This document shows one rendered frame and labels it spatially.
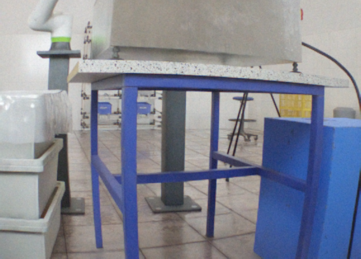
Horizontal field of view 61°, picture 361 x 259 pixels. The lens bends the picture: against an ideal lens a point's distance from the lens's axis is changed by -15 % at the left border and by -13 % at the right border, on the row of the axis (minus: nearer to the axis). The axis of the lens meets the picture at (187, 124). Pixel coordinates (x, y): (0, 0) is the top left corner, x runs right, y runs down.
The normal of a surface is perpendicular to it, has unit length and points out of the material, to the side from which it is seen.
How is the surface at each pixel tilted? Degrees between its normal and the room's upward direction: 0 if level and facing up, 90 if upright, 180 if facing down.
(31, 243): 96
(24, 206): 96
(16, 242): 96
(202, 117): 90
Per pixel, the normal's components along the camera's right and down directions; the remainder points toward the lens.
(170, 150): 0.28, 0.09
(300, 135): -0.93, 0.01
